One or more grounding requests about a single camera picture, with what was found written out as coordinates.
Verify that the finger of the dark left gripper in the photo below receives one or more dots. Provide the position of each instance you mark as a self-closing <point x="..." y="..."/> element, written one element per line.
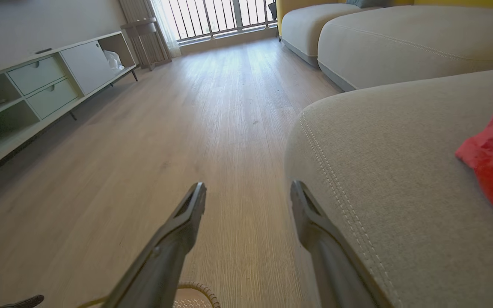
<point x="24" y="302"/>

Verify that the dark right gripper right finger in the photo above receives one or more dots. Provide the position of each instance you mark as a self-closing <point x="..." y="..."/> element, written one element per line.
<point x="336" y="265"/>

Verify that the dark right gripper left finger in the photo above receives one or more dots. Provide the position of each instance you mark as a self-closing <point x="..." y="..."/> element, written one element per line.
<point x="161" y="256"/>

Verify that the grey fabric sofa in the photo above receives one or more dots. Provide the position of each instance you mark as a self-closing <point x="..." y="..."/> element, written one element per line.
<point x="400" y="149"/>

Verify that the long grey sofa section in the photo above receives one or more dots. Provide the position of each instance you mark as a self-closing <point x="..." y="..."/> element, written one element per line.
<point x="400" y="47"/>

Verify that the small grey sofa section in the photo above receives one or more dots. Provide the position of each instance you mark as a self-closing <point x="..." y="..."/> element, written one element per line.
<point x="306" y="25"/>

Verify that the white laundry basket brown rim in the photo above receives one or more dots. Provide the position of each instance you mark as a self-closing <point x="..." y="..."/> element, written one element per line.
<point x="195" y="301"/>

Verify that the pale low tv cabinet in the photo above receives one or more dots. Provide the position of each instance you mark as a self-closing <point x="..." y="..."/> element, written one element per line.
<point x="15" y="132"/>

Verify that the pale green cabinet drawer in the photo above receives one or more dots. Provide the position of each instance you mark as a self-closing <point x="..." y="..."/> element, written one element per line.
<point x="54" y="98"/>
<point x="37" y="75"/>

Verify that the white plastic bag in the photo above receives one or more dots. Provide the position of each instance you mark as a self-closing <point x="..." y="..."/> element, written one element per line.
<point x="114" y="60"/>

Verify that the white cabinet door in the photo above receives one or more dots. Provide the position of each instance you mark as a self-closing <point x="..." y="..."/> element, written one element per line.
<point x="88" y="66"/>

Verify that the beige round side table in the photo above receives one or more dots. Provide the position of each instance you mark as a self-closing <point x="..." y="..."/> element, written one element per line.
<point x="139" y="28"/>

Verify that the white sheer curtain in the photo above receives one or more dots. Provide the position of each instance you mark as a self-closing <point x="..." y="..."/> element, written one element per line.
<point x="165" y="25"/>

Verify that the beige curtain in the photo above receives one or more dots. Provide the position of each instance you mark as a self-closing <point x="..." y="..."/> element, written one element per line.
<point x="133" y="8"/>

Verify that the balcony window railing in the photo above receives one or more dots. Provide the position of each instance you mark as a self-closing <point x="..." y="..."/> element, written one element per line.
<point x="238" y="15"/>

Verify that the dark teal cushion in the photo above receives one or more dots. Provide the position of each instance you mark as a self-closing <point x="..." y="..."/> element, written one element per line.
<point x="366" y="3"/>

